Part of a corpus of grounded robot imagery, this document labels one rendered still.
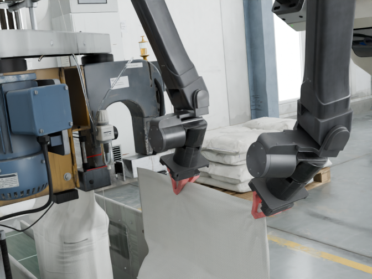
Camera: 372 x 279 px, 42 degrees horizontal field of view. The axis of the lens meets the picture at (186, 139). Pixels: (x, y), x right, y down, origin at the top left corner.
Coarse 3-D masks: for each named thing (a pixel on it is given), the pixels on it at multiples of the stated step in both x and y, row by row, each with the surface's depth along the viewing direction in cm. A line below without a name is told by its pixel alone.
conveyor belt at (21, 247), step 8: (8, 232) 292; (16, 232) 291; (8, 240) 278; (16, 240) 277; (24, 240) 276; (32, 240) 275; (8, 248) 266; (16, 248) 265; (24, 248) 264; (32, 248) 263; (16, 256) 253; (24, 256) 252; (32, 256) 251; (24, 264) 242; (32, 264) 241; (32, 272) 231
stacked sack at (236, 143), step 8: (216, 136) 416; (224, 136) 410; (232, 136) 410; (240, 136) 407; (248, 136) 407; (256, 136) 408; (208, 144) 417; (216, 144) 408; (224, 144) 401; (232, 144) 393; (240, 144) 389; (248, 144) 392; (216, 152) 411; (224, 152) 401; (232, 152) 388; (240, 152) 389
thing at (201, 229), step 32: (160, 192) 122; (192, 192) 109; (160, 224) 125; (192, 224) 111; (224, 224) 100; (256, 224) 92; (160, 256) 124; (192, 256) 114; (224, 256) 102; (256, 256) 94
